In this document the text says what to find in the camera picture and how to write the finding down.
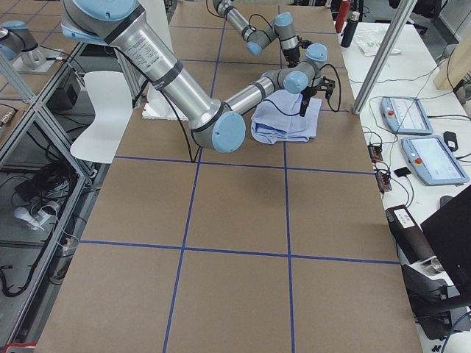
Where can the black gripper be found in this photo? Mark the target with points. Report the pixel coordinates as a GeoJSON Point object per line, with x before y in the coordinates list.
{"type": "Point", "coordinates": [291, 55]}
{"type": "Point", "coordinates": [306, 96]}

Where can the light blue striped shirt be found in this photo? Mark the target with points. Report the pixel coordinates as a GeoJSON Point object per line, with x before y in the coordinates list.
{"type": "Point", "coordinates": [277, 118]}

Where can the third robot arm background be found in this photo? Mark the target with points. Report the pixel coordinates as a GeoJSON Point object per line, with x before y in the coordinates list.
{"type": "Point", "coordinates": [20, 47]}

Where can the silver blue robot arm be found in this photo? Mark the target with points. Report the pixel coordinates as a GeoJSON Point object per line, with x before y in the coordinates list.
{"type": "Point", "coordinates": [281, 28]}
{"type": "Point", "coordinates": [214, 124]}

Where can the black water bottle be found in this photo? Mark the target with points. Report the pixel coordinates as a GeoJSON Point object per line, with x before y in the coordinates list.
{"type": "Point", "coordinates": [349, 30]}

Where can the red water bottle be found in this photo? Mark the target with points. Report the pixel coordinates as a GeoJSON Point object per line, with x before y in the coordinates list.
{"type": "Point", "coordinates": [341, 17]}

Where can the clear plastic bag green print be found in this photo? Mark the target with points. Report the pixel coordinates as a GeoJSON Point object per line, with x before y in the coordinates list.
{"type": "Point", "coordinates": [369, 40]}

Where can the upper teach pendant tablet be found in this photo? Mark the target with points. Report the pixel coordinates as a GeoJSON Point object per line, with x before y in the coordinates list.
{"type": "Point", "coordinates": [405, 115]}

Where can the teach pendant tablet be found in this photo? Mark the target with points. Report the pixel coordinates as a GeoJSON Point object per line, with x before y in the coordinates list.
{"type": "Point", "coordinates": [405, 115]}
{"type": "Point", "coordinates": [432, 161]}

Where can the lower teach pendant tablet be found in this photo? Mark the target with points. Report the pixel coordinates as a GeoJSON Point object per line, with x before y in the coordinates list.
{"type": "Point", "coordinates": [432, 161]}

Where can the black monitor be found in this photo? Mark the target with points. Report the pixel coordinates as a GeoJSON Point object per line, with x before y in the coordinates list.
{"type": "Point", "coordinates": [448, 233]}

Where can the aluminium frame post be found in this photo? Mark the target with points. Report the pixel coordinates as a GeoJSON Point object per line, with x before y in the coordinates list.
{"type": "Point", "coordinates": [393, 32]}

